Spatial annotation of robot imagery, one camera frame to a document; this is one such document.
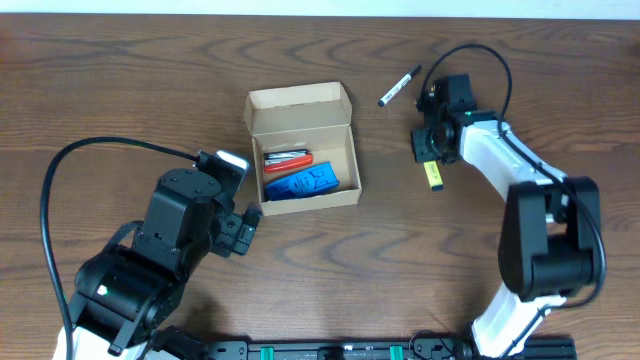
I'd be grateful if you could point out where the yellow highlighter pen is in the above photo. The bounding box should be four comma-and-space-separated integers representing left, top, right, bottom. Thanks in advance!
423, 161, 444, 191

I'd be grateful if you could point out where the black capped white marker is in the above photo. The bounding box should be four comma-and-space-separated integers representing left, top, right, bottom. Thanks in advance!
377, 65, 422, 107

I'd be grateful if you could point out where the red and black utility knife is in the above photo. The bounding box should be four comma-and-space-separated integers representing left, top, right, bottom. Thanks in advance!
263, 149, 313, 173

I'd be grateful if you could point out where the blue plastic case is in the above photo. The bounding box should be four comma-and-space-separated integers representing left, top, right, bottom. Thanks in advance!
265, 162, 340, 201

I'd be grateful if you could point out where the brown cardboard box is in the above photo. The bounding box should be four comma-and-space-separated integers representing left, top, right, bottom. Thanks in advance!
244, 82, 362, 216

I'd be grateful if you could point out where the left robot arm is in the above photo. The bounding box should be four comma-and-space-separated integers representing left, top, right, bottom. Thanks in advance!
54, 164, 261, 359

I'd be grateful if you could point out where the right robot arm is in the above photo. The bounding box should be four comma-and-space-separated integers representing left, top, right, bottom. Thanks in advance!
411, 74, 606, 359

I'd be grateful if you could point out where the left black cable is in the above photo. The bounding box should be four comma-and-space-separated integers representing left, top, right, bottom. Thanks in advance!
39, 136, 201, 360

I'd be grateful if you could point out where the black cable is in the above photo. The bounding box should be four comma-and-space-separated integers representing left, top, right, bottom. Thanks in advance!
39, 136, 201, 360
407, 43, 609, 360

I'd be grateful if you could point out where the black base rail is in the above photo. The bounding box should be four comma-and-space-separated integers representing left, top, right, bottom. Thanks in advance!
182, 337, 578, 360

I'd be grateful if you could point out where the right black cable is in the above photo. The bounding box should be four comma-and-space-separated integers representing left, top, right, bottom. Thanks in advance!
407, 43, 609, 360

